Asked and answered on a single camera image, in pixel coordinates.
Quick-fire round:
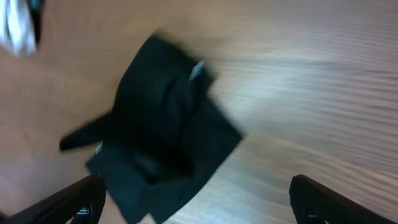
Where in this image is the black t-shirt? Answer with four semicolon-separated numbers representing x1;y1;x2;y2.
60;34;243;223

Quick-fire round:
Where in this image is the beige folded garment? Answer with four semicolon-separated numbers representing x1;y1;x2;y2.
1;0;37;56

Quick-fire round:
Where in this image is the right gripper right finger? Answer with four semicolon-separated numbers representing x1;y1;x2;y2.
289;174;397;224

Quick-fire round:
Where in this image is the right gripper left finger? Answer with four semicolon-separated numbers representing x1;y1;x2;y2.
1;175;106;224

